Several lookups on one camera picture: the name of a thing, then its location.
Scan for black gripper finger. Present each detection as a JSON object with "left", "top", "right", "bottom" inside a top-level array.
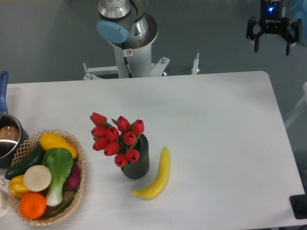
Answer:
[
  {"left": 246, "top": 17, "right": 264, "bottom": 52},
  {"left": 279, "top": 18, "right": 302, "bottom": 56}
]

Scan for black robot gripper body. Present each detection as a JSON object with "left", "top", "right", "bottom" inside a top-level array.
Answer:
[{"left": 258, "top": 0, "right": 290, "bottom": 35}]

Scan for red tulip bouquet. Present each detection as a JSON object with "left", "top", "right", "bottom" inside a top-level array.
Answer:
[{"left": 90, "top": 112, "right": 145, "bottom": 168}]

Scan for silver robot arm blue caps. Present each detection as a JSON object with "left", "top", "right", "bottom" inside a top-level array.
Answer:
[{"left": 96, "top": 0, "right": 301, "bottom": 54}]

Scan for dark ribbed vase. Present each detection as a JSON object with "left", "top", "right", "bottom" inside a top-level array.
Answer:
[{"left": 122, "top": 134, "right": 150, "bottom": 180}]

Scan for black device at table edge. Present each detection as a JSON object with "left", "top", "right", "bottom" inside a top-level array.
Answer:
[{"left": 289, "top": 194, "right": 307, "bottom": 219}]

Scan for yellow banana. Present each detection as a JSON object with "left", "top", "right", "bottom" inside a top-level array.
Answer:
[{"left": 131, "top": 147, "right": 170, "bottom": 200}]

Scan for yellow squash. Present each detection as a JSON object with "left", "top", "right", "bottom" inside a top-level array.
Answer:
[{"left": 39, "top": 133, "right": 78, "bottom": 159}]

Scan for green bok choy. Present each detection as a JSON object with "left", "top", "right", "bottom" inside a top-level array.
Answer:
[{"left": 42, "top": 148, "right": 73, "bottom": 207}]

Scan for purple sweet potato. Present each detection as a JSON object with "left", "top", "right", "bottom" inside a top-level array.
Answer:
[{"left": 66, "top": 161, "right": 81, "bottom": 189}]

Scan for dark green cucumber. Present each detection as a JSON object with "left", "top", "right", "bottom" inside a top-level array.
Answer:
[{"left": 4, "top": 144, "right": 46, "bottom": 180}]

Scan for green chili pepper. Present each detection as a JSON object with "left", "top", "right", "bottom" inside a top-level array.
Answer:
[{"left": 45, "top": 196, "right": 74, "bottom": 219}]

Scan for woven wicker basket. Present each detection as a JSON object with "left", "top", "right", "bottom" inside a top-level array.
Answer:
[{"left": 9, "top": 129, "right": 85, "bottom": 226}]

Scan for orange fruit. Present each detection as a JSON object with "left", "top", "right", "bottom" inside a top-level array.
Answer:
[{"left": 19, "top": 192, "right": 47, "bottom": 219}]

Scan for yellow bell pepper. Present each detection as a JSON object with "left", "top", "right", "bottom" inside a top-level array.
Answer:
[{"left": 9, "top": 175, "right": 30, "bottom": 197}]

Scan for white garlic bulb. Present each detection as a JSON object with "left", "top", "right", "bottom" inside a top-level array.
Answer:
[{"left": 0, "top": 179, "right": 11, "bottom": 218}]

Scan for white frame at right edge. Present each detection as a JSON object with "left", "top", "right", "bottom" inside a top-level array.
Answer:
[{"left": 284, "top": 82, "right": 307, "bottom": 129}]

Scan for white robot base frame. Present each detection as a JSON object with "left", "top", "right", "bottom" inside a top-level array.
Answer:
[{"left": 83, "top": 43, "right": 201, "bottom": 81}]

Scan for dark saucepan blue handle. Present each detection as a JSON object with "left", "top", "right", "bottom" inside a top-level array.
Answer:
[{"left": 0, "top": 71, "right": 28, "bottom": 168}]

